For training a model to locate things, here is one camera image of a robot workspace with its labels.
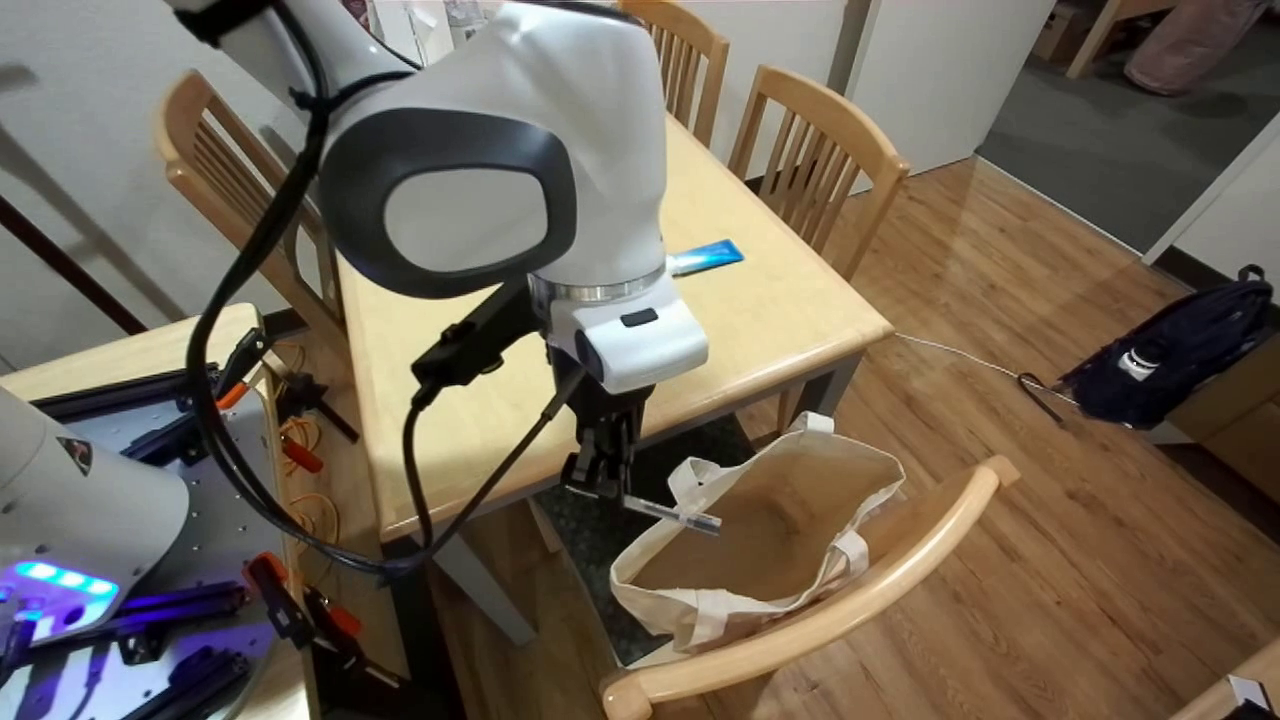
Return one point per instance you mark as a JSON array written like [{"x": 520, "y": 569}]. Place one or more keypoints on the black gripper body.
[{"x": 610, "y": 426}]

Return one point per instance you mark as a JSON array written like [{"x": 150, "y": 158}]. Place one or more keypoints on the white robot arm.
[{"x": 587, "y": 121}]

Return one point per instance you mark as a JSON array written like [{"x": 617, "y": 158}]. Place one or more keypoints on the beige canvas tote bag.
[{"x": 746, "y": 560}]

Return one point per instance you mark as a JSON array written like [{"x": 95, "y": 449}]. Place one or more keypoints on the dark grey rug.
[{"x": 587, "y": 542}]

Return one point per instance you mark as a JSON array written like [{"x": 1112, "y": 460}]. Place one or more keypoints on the light wooden dining table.
[{"x": 774, "y": 323}]

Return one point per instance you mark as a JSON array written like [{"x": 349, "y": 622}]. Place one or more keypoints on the blue and white tube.
[{"x": 709, "y": 259}]

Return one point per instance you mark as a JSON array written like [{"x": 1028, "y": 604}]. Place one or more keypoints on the wooden curved-back chair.
[{"x": 803, "y": 626}]

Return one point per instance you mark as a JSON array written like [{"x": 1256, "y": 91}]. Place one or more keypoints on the black clamp with orange tip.
[{"x": 307, "y": 402}]

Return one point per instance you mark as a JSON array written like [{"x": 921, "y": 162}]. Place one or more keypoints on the wooden slat-back chair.
[
  {"x": 200, "y": 126},
  {"x": 815, "y": 144},
  {"x": 695, "y": 61}
]

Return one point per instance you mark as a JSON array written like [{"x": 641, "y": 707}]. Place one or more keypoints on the grey perforated mounting plate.
[{"x": 226, "y": 515}]

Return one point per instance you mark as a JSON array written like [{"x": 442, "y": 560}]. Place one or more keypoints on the wooden robot cart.
[{"x": 121, "y": 351}]

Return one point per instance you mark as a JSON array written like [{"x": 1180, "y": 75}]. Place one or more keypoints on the white door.
[{"x": 944, "y": 75}]

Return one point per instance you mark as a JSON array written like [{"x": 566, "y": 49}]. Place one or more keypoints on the navy blue backpack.
[{"x": 1180, "y": 354}]

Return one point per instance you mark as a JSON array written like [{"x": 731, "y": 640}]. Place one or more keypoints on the wooden furniture leg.
[{"x": 1102, "y": 28}]

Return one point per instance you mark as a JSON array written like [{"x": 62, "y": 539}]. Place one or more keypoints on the brown wooden cabinet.
[{"x": 1244, "y": 414}]

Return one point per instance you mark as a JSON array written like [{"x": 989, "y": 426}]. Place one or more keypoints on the pink cloth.
[{"x": 1193, "y": 43}]

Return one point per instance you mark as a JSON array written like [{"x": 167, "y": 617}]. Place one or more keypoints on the black metal rail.
[{"x": 121, "y": 393}]

